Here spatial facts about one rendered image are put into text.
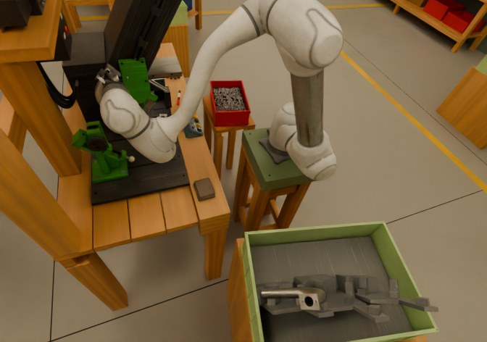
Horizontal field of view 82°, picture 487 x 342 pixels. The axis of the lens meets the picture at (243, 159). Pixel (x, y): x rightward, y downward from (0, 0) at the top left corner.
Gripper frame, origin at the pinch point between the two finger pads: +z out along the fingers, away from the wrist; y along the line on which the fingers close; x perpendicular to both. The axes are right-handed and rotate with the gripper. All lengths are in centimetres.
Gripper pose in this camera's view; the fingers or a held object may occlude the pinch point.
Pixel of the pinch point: (111, 76)
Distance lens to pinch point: 124.0
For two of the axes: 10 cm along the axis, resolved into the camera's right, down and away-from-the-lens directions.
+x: -7.1, 7.0, 1.0
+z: -4.3, -5.4, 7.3
